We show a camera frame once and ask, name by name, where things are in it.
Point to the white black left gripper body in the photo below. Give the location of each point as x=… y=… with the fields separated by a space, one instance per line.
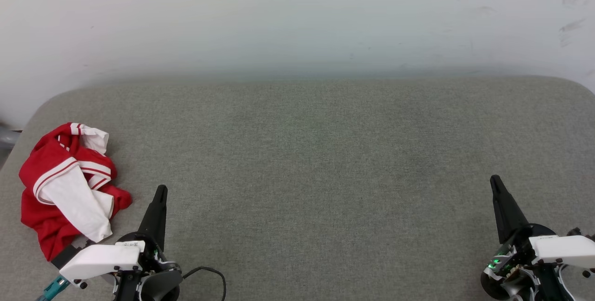
x=100 y=260

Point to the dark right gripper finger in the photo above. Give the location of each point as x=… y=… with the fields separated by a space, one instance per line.
x=506 y=212

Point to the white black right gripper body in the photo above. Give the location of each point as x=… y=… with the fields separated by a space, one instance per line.
x=562 y=250

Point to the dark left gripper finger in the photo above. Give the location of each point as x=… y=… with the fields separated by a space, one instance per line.
x=157 y=215

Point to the red white basketball jersey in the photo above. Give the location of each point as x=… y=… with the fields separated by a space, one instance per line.
x=56 y=185

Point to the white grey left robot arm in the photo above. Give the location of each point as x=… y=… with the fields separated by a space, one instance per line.
x=160 y=288

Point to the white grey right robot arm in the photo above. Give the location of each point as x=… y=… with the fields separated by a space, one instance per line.
x=518 y=288

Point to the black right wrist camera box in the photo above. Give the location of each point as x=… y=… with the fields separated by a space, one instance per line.
x=577 y=232

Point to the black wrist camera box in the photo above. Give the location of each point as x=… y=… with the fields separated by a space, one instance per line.
x=577 y=232
x=64 y=257

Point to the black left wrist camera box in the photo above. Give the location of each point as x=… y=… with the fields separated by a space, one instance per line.
x=64 y=257

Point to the grey metal frame rail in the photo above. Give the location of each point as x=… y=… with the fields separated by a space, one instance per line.
x=7 y=137

